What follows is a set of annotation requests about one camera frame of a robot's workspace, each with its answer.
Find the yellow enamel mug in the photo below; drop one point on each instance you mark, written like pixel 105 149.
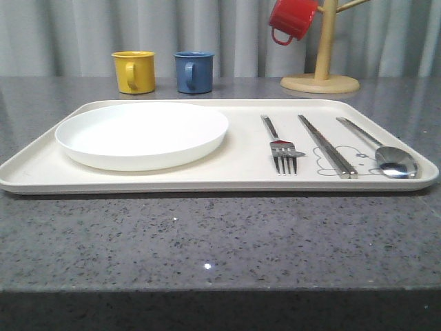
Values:
pixel 135 71

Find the blue enamel mug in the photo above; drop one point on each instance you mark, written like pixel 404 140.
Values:
pixel 194 72

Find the silver metal spoon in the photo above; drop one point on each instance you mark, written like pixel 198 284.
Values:
pixel 393 162

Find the grey pleated curtain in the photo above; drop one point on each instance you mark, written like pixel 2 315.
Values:
pixel 77 38

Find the red enamel mug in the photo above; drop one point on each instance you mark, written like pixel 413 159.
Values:
pixel 292 17

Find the cream rabbit serving tray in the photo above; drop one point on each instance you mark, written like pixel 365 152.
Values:
pixel 243 162

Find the white round plate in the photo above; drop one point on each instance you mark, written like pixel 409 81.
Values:
pixel 142 136

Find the wooden mug tree stand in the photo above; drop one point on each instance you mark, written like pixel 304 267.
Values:
pixel 322 81

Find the silver metal chopstick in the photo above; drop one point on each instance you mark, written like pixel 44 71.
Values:
pixel 327 151
pixel 336 155

